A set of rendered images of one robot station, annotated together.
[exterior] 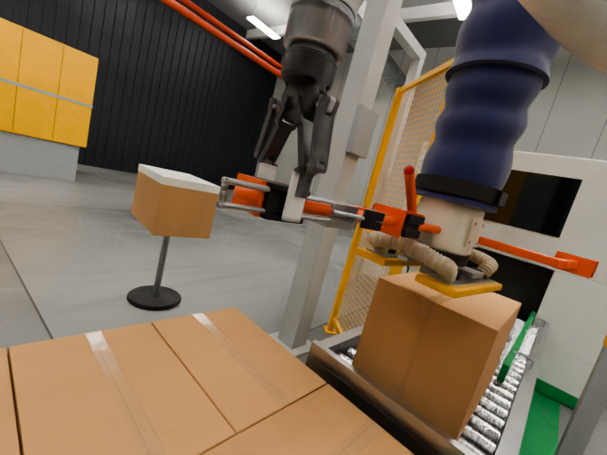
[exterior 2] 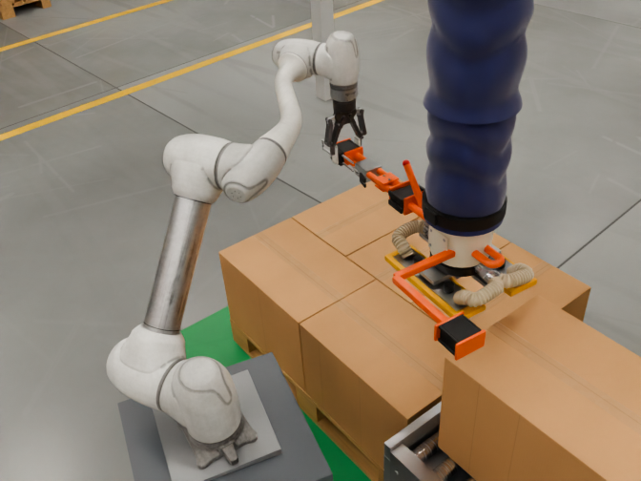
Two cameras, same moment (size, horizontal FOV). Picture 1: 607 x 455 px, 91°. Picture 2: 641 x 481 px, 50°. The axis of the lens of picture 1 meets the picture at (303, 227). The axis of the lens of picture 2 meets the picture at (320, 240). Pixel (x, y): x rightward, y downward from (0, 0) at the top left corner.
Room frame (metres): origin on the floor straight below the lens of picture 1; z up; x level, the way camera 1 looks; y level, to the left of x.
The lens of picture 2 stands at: (0.84, -1.97, 2.35)
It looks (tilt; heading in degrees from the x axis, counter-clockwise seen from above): 37 degrees down; 104
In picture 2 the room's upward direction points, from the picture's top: 4 degrees counter-clockwise
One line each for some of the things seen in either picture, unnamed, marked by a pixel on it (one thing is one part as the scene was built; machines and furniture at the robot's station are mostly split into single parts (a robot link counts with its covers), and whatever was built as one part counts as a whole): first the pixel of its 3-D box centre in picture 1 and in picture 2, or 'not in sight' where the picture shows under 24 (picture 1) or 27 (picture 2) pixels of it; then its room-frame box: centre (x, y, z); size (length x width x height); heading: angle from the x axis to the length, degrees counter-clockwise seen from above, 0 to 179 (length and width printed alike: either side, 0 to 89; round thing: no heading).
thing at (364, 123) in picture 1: (362, 133); not in sight; (2.08, -0.22, 1.62); 0.20 x 0.05 x 0.30; 139
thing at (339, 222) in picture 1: (331, 212); (368, 170); (0.54, -0.04, 1.18); 0.07 x 0.07 x 0.04; 42
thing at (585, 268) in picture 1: (574, 264); (459, 335); (0.87, -0.78, 1.19); 0.09 x 0.08 x 0.05; 42
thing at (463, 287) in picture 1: (464, 277); (432, 277); (0.79, -0.45, 1.08); 0.34 x 0.10 x 0.05; 132
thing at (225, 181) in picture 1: (317, 210); (342, 162); (0.45, -0.01, 1.19); 0.31 x 0.03 x 0.05; 132
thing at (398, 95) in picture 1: (380, 226); not in sight; (2.15, -0.53, 1.05); 0.87 x 0.10 x 2.10; 11
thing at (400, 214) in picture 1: (396, 221); (407, 197); (0.69, -0.20, 1.19); 0.10 x 0.08 x 0.06; 42
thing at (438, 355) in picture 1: (440, 335); (569, 432); (1.20, -0.67, 0.75); 0.60 x 0.40 x 0.40; 139
